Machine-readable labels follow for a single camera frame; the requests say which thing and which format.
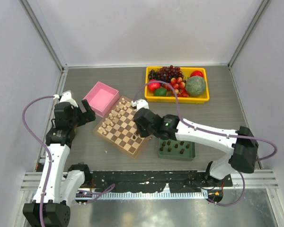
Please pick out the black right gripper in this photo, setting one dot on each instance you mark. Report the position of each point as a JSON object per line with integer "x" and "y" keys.
{"x": 143, "y": 134}

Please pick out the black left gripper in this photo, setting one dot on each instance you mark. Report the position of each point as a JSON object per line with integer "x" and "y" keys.
{"x": 86, "y": 117}

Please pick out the green piece tray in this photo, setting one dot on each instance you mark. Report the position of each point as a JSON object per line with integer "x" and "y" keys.
{"x": 172, "y": 150}

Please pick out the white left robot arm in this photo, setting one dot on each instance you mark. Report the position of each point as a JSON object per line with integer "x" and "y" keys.
{"x": 50, "y": 206}

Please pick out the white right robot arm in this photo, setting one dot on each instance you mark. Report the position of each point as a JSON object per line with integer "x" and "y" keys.
{"x": 239, "y": 146}

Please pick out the pink open box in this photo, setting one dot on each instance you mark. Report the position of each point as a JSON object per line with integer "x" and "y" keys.
{"x": 101, "y": 98}

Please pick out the yellow fruit tray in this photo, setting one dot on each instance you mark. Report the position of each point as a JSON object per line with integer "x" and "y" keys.
{"x": 186, "y": 72}

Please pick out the wooden chessboard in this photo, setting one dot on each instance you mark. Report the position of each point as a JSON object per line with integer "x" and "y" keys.
{"x": 117, "y": 128}

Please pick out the green lime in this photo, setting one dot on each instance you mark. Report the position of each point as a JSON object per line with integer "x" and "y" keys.
{"x": 160, "y": 92}

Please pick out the red apple left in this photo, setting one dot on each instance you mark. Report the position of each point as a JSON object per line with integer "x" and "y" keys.
{"x": 153, "y": 86}

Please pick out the red apple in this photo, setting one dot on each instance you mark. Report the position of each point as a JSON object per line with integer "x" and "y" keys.
{"x": 197, "y": 73}
{"x": 153, "y": 86}

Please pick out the red cherry pile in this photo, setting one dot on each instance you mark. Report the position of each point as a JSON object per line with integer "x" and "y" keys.
{"x": 179, "y": 85}

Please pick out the dark grape bunch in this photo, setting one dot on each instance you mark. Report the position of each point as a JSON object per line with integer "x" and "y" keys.
{"x": 165, "y": 73}

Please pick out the green cantaloupe melon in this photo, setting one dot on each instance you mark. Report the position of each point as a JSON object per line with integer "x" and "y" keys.
{"x": 195, "y": 86}

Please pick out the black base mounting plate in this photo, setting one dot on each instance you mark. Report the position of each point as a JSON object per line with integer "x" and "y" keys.
{"x": 154, "y": 181}

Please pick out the red apple right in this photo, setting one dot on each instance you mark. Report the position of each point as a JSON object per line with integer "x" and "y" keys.
{"x": 197, "y": 73}

